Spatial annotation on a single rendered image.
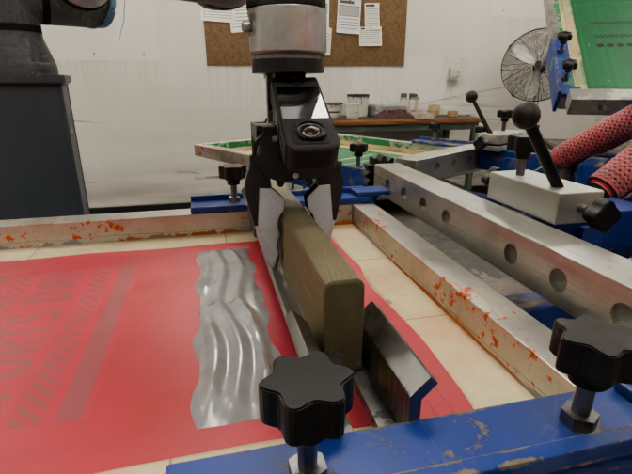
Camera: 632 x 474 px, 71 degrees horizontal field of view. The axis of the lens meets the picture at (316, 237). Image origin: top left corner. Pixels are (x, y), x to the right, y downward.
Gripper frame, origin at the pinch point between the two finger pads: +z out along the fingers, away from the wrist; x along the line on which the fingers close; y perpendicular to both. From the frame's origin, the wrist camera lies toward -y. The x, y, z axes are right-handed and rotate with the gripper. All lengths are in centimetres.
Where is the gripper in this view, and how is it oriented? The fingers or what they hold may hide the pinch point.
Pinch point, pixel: (295, 257)
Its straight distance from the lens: 48.4
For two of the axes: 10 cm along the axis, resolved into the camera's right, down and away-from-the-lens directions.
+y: -2.3, -3.1, 9.2
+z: 0.1, 9.5, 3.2
